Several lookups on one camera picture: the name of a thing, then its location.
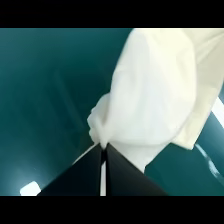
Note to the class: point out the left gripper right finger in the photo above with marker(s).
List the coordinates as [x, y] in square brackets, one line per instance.
[128, 180]

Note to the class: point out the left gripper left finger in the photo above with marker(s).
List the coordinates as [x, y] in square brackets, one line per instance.
[83, 176]

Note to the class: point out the white shirt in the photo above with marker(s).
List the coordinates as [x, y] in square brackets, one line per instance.
[153, 93]

